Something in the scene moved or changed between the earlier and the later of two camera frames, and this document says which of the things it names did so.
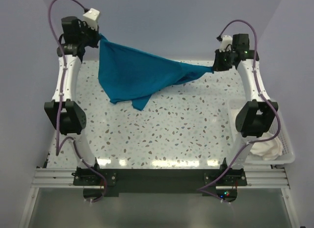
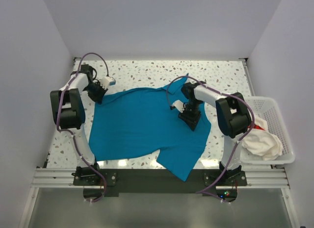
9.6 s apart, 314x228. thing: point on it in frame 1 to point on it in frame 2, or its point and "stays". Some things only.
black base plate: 222,183 stays
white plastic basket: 287,156 stays
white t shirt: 269,150 stays
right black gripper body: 223,61 to 191,113
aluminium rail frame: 275,176 stays
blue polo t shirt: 130,75 to 130,122
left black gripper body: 89,37 to 95,91
